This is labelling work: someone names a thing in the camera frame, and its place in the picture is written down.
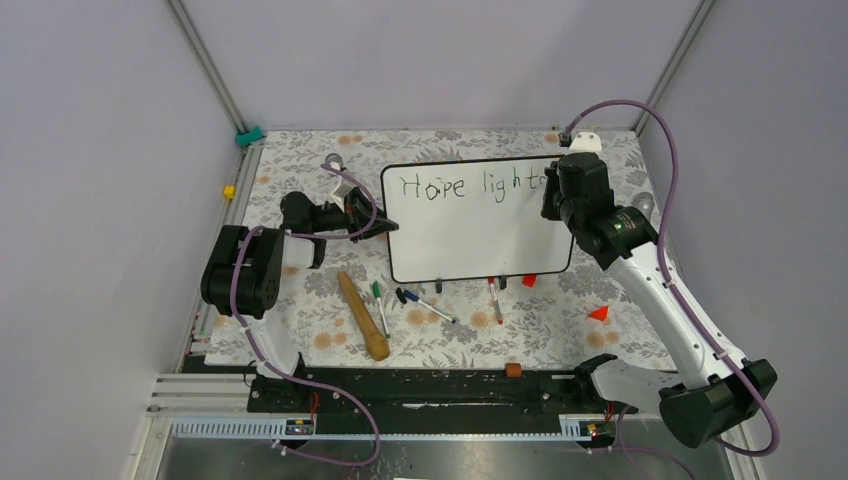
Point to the blue cap whiteboard marker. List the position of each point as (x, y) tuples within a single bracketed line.
[(410, 296)]

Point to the white whiteboard black frame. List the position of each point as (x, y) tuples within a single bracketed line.
[(471, 219)]

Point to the silver grey microphone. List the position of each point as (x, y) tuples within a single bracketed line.
[(645, 203)]

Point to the purple glitter microphone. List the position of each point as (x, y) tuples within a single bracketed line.
[(334, 161)]

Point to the teal corner clip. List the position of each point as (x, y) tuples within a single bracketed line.
[(248, 138)]

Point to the red cap whiteboard marker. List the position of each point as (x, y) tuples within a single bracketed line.
[(495, 301)]

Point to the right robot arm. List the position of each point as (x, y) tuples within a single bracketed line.
[(714, 386)]

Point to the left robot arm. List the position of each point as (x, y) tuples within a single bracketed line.
[(242, 278)]

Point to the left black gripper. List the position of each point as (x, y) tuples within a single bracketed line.
[(359, 211)]

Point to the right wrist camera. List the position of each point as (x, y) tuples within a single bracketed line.
[(585, 142)]

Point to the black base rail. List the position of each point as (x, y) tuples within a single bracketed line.
[(427, 402)]

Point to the green cap whiteboard marker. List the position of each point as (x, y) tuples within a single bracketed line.
[(376, 291)]

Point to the black marker cap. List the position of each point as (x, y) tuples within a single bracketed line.
[(401, 296)]

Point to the floral patterned table mat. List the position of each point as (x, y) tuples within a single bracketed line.
[(545, 327)]

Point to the orange cylinder block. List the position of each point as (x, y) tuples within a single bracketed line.
[(513, 370)]

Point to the small red block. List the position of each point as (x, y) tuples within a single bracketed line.
[(601, 314)]

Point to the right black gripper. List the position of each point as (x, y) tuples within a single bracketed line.
[(548, 210)]

